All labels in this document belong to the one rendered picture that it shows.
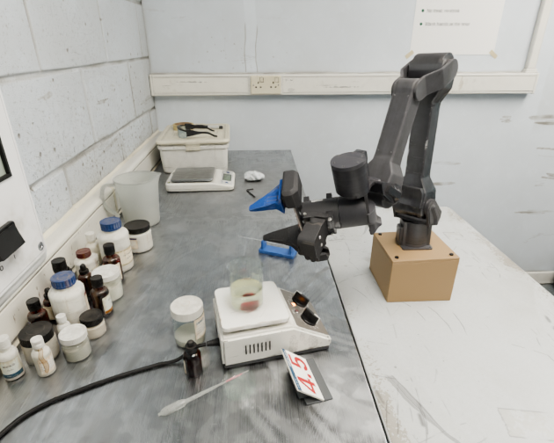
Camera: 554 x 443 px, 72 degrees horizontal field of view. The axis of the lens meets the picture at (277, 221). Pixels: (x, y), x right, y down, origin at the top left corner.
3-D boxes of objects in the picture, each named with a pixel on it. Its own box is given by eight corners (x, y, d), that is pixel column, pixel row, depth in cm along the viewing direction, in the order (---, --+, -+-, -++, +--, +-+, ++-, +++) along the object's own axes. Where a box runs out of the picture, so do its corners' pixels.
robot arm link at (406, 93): (418, 63, 76) (392, 39, 68) (460, 62, 70) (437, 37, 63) (375, 205, 79) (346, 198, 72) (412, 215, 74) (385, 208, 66)
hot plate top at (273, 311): (273, 283, 77) (273, 279, 77) (291, 322, 67) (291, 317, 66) (214, 293, 74) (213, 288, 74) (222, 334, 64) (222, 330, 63)
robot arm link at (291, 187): (330, 161, 64) (331, 186, 60) (346, 232, 77) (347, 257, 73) (282, 169, 66) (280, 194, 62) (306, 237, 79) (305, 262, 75)
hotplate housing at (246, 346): (308, 308, 83) (309, 276, 79) (331, 350, 71) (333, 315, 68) (203, 325, 77) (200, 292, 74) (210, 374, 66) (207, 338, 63)
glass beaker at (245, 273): (228, 296, 72) (225, 257, 69) (261, 292, 73) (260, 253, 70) (230, 320, 66) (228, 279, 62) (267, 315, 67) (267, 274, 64)
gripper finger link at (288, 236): (298, 221, 75) (296, 244, 71) (302, 232, 78) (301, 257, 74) (264, 225, 77) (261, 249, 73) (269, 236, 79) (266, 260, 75)
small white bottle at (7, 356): (5, 371, 67) (-10, 335, 63) (25, 365, 68) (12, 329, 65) (3, 384, 64) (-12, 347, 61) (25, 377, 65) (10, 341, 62)
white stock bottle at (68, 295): (79, 337, 74) (65, 287, 70) (50, 331, 76) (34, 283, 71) (98, 315, 80) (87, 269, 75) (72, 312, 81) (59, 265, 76)
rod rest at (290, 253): (296, 253, 104) (297, 242, 102) (293, 259, 101) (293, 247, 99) (263, 247, 107) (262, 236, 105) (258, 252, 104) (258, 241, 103)
